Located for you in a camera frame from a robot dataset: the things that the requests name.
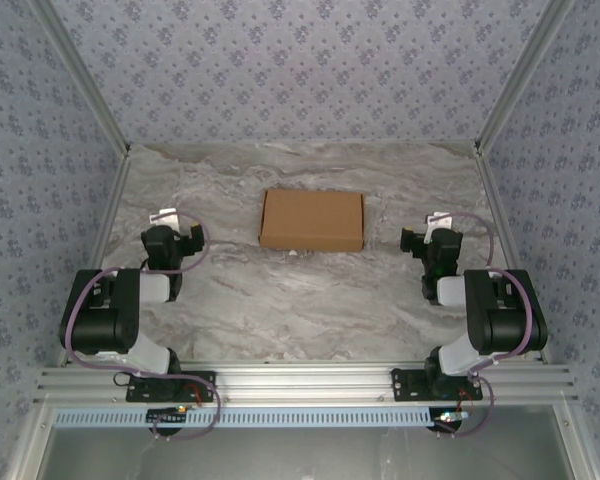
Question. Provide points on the brown cardboard box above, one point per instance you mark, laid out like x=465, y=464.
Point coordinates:
x=310, y=220

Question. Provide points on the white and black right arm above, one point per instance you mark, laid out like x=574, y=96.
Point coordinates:
x=500, y=315

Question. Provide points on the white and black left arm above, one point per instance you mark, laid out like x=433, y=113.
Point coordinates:
x=110, y=315

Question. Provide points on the small controller board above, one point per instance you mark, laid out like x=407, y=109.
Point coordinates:
x=167, y=415
x=450, y=419

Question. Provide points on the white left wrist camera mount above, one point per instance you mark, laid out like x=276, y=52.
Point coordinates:
x=165, y=218

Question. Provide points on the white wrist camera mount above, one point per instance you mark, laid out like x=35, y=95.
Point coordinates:
x=437, y=222
x=165, y=218

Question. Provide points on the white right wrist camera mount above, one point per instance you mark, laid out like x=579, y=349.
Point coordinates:
x=437, y=222

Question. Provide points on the aluminium table side rail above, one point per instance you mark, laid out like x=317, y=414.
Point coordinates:
x=111, y=210
x=510, y=240

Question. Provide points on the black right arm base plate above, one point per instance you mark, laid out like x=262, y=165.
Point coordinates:
x=407, y=385

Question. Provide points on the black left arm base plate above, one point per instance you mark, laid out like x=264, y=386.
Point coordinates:
x=200, y=385

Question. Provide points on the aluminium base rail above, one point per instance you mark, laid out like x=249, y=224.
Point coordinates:
x=300, y=380

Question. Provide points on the aluminium frame post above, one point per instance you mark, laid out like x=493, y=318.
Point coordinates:
x=520, y=80
x=85, y=80

